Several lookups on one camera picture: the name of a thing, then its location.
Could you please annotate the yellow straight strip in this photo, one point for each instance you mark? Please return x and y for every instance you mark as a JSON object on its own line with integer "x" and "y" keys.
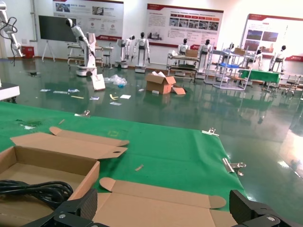
{"x": 77, "y": 97}

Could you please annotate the white platform base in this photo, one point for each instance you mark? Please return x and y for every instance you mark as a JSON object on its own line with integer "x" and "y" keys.
{"x": 9, "y": 91}

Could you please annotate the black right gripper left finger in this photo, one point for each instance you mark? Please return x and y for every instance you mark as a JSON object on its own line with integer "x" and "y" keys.
{"x": 78, "y": 210}

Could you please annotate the large open cardboard carton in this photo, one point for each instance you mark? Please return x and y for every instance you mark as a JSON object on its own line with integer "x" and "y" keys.
{"x": 158, "y": 86}

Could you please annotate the grey metal frame rack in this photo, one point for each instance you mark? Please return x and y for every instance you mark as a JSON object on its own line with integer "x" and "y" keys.
{"x": 220, "y": 81}

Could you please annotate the leaning white humanoid robot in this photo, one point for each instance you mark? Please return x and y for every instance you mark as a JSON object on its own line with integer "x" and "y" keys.
{"x": 91, "y": 47}

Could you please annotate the brown cardboard mailer box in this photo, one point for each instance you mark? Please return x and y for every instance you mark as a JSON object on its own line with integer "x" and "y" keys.
{"x": 154, "y": 203}
{"x": 59, "y": 146}

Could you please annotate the black stool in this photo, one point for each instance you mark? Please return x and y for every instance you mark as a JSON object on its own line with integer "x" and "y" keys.
{"x": 107, "y": 56}

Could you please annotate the small cardboard box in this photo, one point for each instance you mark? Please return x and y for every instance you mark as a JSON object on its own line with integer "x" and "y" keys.
{"x": 191, "y": 53}

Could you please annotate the white paper label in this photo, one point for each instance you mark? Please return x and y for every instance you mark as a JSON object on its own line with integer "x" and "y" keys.
{"x": 73, "y": 90}
{"x": 115, "y": 103}
{"x": 60, "y": 92}
{"x": 45, "y": 90}

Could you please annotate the white paper scrap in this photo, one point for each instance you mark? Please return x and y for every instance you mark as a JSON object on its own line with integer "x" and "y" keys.
{"x": 29, "y": 127}

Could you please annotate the clear plastic bag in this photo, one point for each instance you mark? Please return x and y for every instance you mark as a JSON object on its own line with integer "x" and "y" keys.
{"x": 117, "y": 80}

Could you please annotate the red box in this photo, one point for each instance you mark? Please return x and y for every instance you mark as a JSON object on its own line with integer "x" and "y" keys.
{"x": 28, "y": 52}

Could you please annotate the yellow curved strip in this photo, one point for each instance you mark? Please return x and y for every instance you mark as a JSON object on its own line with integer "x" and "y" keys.
{"x": 113, "y": 97}

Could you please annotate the white paper sheet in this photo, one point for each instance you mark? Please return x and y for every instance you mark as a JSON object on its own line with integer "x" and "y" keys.
{"x": 125, "y": 96}

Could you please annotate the small wooden stick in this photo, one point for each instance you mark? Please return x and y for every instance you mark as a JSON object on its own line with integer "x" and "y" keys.
{"x": 139, "y": 167}
{"x": 61, "y": 121}

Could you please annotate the metal rack cart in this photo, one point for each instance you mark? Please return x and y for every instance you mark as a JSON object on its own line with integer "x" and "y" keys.
{"x": 182, "y": 68}

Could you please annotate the white red wall poster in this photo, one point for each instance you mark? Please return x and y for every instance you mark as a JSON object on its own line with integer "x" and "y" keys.
{"x": 184, "y": 14}
{"x": 260, "y": 26}
{"x": 106, "y": 19}

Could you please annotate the white carton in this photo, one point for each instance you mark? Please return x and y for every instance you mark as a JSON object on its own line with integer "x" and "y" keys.
{"x": 99, "y": 82}

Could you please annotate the white industrial robot arm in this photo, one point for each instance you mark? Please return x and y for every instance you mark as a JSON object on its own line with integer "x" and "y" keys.
{"x": 15, "y": 45}

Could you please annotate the metal work table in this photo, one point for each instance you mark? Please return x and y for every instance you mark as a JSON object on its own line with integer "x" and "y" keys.
{"x": 73, "y": 48}

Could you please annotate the green covered table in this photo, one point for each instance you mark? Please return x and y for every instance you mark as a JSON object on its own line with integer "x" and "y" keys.
{"x": 260, "y": 74}

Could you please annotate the office chair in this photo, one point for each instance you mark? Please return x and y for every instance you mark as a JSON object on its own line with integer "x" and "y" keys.
{"x": 292, "y": 84}

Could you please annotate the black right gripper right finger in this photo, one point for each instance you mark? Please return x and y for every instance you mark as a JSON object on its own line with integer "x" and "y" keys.
{"x": 248, "y": 212}

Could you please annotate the blue plastic tray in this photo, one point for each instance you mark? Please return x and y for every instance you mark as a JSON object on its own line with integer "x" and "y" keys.
{"x": 227, "y": 65}

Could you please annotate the black display screen on stand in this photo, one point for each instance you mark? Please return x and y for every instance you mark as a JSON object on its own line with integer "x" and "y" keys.
{"x": 54, "y": 28}

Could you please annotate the silver binder clip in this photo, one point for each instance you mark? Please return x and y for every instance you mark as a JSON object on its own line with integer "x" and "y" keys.
{"x": 210, "y": 133}
{"x": 233, "y": 166}
{"x": 82, "y": 114}

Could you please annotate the black floor item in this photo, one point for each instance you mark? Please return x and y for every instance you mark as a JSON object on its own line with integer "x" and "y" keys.
{"x": 33, "y": 73}

